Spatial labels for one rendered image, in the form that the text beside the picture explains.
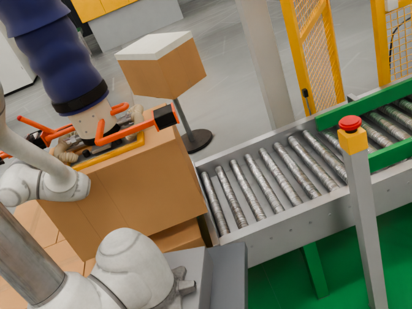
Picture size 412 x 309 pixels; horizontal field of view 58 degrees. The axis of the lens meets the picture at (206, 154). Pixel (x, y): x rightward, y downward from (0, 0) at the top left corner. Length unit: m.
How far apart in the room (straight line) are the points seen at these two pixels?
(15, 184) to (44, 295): 0.48
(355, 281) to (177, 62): 1.99
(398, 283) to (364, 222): 0.63
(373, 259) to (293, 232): 0.32
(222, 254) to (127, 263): 0.44
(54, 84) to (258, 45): 1.54
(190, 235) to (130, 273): 0.80
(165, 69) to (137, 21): 6.00
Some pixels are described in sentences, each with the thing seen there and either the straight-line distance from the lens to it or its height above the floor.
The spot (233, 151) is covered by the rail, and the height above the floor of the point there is 0.59.
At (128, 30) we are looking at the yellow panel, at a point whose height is 0.22.
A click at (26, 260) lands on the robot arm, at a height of 1.24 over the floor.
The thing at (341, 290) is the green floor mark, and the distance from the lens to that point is 2.09.
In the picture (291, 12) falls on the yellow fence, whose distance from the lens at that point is 2.07.
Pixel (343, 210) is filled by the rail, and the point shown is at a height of 0.52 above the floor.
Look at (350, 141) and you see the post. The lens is 1.28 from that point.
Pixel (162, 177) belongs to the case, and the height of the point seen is 0.92.
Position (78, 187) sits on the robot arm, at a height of 1.12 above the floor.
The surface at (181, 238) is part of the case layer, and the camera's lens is 1.79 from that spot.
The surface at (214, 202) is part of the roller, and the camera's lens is 1.89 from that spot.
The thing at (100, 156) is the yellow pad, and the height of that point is 1.09.
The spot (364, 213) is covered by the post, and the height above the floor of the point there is 0.65.
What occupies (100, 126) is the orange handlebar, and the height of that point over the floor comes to 1.21.
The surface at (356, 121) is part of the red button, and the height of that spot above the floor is 1.04.
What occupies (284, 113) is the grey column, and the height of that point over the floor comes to 0.34.
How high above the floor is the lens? 1.72
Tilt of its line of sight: 31 degrees down
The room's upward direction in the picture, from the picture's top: 23 degrees counter-clockwise
